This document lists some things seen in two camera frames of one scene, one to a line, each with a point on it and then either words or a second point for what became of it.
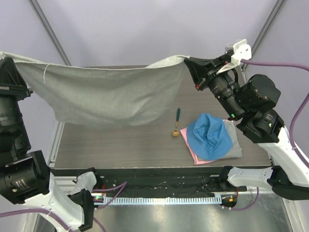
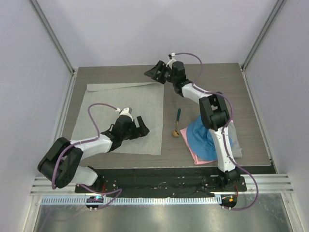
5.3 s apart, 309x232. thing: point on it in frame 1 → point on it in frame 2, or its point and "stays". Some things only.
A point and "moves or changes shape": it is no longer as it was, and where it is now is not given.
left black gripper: x=10 y=78 → x=139 y=132
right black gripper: x=199 y=69 → x=160 y=66
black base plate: x=154 y=181 stays
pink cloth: x=185 y=134 stays
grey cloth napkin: x=109 y=97 moves or changes shape
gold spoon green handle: x=175 y=133 stays
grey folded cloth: x=235 y=151 stays
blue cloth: x=208 y=137 stays
